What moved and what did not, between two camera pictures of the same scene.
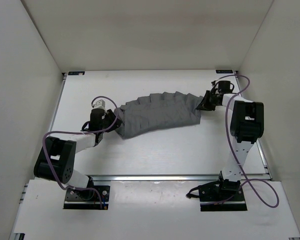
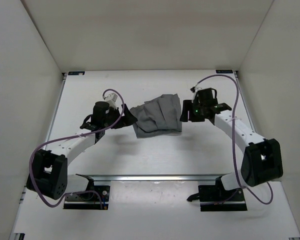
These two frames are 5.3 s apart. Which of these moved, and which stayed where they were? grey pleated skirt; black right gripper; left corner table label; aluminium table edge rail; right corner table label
Moved: black right gripper; grey pleated skirt
Stayed: left corner table label; aluminium table edge rail; right corner table label
